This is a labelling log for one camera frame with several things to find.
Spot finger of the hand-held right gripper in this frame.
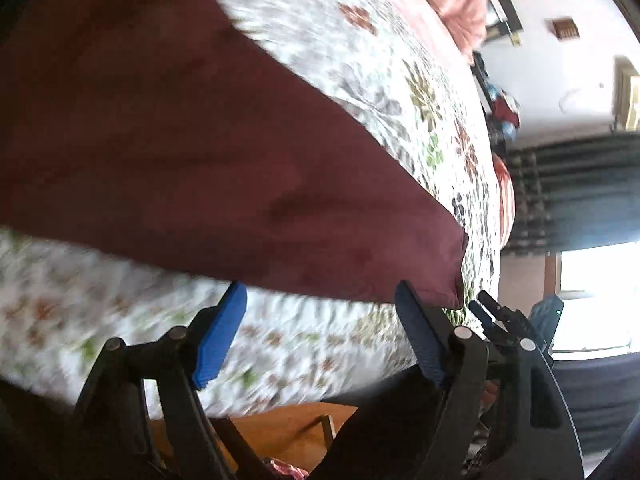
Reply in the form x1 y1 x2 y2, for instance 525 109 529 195
528 294 565 359
469 290 532 345

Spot maroon pants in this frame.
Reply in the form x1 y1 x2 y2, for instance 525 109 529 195
0 0 470 309

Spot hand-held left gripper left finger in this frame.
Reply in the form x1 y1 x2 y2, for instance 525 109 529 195
74 281 248 480

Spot pile of colourful clothes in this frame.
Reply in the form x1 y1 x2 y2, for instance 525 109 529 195
472 52 522 153

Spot bright window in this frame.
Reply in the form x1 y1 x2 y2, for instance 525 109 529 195
555 242 640 351

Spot brown wall fixture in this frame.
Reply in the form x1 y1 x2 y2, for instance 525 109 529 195
546 17 581 41

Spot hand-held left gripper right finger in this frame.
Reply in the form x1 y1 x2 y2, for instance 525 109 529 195
394 280 585 480

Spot dark wooden headboard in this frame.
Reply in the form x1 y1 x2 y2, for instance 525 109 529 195
477 0 523 46

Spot person's dark garment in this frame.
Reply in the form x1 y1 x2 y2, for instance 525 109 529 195
307 360 451 480

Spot dark curtain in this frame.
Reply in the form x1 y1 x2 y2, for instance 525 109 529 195
505 132 640 466

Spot floral quilted bedspread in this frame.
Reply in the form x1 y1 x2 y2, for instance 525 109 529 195
0 0 503 418

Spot red striped cloth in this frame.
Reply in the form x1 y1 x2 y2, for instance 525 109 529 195
492 152 516 248

